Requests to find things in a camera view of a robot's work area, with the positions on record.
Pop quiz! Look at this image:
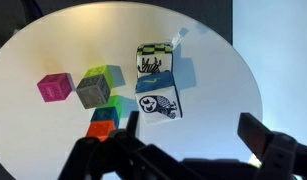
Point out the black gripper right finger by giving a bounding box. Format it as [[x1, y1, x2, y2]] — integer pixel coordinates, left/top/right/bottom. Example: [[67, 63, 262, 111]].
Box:
[[237, 112, 307, 180]]

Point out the zebra print fabric cube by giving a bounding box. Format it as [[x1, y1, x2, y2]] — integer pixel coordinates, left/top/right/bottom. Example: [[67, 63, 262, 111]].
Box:
[[136, 32, 186, 80]]

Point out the blue toy block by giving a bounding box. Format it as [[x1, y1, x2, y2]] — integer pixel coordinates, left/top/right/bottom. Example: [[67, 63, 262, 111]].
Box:
[[90, 106, 121, 129]]

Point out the orange toy block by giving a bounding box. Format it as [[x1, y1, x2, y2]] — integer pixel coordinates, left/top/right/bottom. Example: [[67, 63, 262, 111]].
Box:
[[85, 120, 117, 143]]

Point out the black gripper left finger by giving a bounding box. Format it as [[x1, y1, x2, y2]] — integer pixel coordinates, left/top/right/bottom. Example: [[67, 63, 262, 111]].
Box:
[[57, 110, 207, 180]]

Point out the magenta toy block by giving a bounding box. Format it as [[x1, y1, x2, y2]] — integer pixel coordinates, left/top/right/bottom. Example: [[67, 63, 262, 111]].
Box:
[[36, 72, 76, 103]]

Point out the grey toy block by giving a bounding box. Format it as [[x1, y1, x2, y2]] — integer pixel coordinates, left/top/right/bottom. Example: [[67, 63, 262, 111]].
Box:
[[75, 73, 112, 110]]

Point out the owl print fabric cube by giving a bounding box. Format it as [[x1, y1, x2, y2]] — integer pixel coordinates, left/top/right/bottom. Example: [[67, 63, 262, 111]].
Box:
[[134, 70, 184, 126]]

